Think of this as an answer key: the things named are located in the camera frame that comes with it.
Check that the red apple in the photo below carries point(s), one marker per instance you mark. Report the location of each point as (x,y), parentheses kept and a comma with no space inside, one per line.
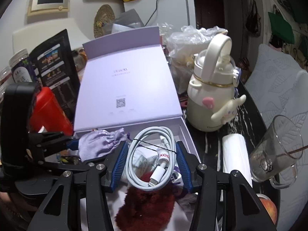
(269,206)

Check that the purple satin drawstring pouch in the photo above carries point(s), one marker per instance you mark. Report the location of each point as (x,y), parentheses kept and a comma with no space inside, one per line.
(100,143)

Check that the cream cartoon water bottle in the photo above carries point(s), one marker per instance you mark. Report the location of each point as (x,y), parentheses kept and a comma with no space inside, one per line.
(212,90)

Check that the brown gold snack wrapper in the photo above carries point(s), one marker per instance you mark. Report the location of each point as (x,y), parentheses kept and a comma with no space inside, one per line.
(70,159)

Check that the light blue leaf cushion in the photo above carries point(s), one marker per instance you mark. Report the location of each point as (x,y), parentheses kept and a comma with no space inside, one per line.
(278,86)

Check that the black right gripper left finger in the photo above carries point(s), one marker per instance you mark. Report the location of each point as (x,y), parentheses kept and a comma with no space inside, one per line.
(60,203)

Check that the clear plastic bag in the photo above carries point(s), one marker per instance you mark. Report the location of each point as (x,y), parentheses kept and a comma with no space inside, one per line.
(182,46)

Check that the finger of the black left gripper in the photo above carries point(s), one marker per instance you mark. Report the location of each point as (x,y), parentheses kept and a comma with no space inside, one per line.
(53,142)
(41,168)

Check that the glass mug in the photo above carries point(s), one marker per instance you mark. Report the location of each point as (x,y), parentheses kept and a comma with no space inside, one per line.
(280,148)

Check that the red plastic container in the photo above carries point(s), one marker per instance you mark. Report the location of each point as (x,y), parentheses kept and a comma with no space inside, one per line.
(47,113)

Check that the white paper roll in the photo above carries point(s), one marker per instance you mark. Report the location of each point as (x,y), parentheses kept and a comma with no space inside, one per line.
(235,156)

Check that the lilac open gift box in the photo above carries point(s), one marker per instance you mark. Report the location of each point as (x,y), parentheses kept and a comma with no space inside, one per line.
(127,85)

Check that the green tote bag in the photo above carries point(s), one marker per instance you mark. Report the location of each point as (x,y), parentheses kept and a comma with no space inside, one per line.
(281,28)

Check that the dark lidded jar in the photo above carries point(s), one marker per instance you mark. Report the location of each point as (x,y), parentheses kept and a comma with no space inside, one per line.
(21,67)

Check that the black snack pouch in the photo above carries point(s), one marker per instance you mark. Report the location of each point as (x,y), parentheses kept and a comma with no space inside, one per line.
(56,67)

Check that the red fuzzy knitted item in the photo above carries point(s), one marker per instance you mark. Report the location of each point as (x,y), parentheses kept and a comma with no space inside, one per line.
(146,210)

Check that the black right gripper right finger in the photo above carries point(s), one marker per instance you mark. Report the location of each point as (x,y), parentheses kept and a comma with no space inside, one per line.
(242,209)

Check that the wall intercom panel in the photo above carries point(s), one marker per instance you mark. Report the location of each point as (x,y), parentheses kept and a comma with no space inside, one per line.
(39,7)

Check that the woven round mat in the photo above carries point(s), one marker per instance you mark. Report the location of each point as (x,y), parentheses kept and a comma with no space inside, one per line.
(103,21)

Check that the white printed snack bag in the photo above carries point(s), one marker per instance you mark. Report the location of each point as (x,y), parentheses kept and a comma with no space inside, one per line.
(161,175)

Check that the white refrigerator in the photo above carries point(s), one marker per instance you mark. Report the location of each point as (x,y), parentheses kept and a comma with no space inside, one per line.
(178,13)

